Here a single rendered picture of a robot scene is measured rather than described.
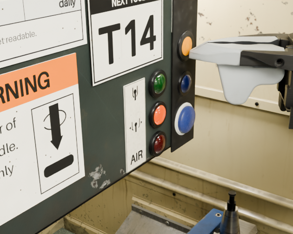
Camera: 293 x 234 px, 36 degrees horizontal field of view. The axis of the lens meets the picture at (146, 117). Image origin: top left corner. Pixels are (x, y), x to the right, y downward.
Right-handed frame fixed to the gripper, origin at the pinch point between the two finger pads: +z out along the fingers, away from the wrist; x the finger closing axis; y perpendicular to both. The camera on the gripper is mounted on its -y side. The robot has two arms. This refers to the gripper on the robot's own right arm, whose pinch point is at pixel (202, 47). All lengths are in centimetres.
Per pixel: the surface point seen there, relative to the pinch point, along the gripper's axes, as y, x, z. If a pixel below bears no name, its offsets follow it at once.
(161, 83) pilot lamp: 2.5, -4.4, 3.7
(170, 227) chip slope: 84, 85, 8
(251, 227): 48, 36, -12
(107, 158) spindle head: 7.5, -10.3, 8.0
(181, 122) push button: 7.7, -1.3, 1.9
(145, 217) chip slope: 84, 89, 18
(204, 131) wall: 45, 80, -2
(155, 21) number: -3.3, -4.2, 4.3
